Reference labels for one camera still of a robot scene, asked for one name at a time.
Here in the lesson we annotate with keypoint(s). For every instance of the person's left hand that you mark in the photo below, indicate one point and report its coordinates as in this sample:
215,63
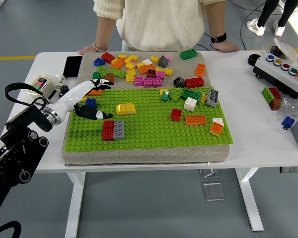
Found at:
226,46

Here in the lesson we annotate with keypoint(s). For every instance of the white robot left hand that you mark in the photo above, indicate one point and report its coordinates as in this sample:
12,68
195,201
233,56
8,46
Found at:
72,95

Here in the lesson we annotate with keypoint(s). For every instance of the person's right hand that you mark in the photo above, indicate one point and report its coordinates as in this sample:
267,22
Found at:
88,50

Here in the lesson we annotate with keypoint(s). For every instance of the yellow toy brick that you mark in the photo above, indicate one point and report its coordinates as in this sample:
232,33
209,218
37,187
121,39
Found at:
83,99
140,65
155,59
168,72
163,90
132,58
130,66
130,76
122,56
159,69
203,99

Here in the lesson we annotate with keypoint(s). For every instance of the long red toy brick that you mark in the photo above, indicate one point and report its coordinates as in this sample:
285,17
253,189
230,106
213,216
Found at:
108,130

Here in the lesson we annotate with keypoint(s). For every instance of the yellow curved brick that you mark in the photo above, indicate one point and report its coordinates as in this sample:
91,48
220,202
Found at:
125,109

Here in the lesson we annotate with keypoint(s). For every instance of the long grey toy brick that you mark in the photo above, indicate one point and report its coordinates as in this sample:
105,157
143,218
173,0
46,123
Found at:
119,130

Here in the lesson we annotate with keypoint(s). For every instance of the person's left forearm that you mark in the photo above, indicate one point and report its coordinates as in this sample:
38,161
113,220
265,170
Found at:
214,19

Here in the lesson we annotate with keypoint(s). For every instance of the person's right forearm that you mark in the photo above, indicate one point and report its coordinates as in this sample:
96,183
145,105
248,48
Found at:
104,32

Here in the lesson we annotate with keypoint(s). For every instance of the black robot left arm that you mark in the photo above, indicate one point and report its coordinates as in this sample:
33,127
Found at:
27,119

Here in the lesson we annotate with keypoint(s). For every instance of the blue toy brick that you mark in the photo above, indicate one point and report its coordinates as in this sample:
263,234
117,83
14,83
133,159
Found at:
90,102
99,62

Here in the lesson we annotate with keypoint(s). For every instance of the orange toy brick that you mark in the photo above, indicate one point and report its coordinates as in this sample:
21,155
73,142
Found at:
195,120
118,64
142,69
96,93
200,70

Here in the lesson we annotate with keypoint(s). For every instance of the light green toy brick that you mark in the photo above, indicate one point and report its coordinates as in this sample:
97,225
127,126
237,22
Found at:
103,72
267,94
118,73
175,94

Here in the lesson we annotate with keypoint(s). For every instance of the small green toy brick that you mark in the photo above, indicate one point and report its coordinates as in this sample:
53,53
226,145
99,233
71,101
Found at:
96,75
165,96

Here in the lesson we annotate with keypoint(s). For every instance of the dark green toy brick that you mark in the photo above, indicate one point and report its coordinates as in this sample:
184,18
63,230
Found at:
191,95
188,54

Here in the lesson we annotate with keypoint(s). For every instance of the grey hollow toy brick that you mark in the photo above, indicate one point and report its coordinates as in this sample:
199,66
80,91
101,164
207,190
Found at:
212,97

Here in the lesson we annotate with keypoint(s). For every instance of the black sloped brick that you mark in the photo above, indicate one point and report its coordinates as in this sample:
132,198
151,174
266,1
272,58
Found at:
179,82

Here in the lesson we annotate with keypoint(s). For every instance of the small pink toy brick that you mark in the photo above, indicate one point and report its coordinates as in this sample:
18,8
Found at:
168,58

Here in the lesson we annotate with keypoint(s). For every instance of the white toy brick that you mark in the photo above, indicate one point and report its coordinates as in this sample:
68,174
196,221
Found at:
147,62
190,104
218,120

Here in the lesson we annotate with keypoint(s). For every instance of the dark grey sloped brick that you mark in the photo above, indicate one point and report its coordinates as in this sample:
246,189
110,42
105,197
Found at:
163,62

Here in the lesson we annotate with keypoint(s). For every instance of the dark brown toy brick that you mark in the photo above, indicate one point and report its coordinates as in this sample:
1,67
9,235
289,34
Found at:
151,73

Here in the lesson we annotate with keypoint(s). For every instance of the orange and yellow brick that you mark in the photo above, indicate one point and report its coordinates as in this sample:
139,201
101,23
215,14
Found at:
216,129

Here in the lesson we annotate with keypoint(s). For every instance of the green studded baseplate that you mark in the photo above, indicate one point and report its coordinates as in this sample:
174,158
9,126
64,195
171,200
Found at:
151,135

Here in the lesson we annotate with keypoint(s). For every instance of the black gear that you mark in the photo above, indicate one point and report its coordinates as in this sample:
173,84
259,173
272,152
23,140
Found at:
64,88

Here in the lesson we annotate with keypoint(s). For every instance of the black smartwatch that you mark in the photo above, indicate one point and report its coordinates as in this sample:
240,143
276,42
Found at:
218,38

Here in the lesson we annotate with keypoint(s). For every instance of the small white fitting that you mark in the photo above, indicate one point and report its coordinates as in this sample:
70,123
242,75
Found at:
59,79

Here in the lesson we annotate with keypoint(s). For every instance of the black smartphone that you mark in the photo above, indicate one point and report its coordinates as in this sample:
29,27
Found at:
72,67

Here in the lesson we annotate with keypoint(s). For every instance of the black tape roll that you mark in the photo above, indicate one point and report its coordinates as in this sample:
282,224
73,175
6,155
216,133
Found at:
252,60

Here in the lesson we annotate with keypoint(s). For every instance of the person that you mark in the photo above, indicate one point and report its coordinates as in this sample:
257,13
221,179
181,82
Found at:
264,12
159,17

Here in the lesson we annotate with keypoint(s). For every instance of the clear lidded plastic container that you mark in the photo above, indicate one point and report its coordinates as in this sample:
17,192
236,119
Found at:
288,50

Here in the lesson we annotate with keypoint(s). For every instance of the white button control box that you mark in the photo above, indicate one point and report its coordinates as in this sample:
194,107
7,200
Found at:
280,77

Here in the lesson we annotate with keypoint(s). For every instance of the clear plastic bag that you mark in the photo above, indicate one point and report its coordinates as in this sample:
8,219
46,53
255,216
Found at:
293,106

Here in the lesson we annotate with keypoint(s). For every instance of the white table leg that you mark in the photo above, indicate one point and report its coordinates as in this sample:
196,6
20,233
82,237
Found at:
74,203
249,198

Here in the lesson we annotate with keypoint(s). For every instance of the clear floor plate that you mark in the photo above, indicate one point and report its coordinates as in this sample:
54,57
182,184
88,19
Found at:
208,173
213,192

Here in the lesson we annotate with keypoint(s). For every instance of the table height control panel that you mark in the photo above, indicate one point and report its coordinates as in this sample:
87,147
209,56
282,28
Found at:
294,169

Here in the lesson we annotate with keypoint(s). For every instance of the cream switch box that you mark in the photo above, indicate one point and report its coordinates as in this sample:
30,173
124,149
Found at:
41,81

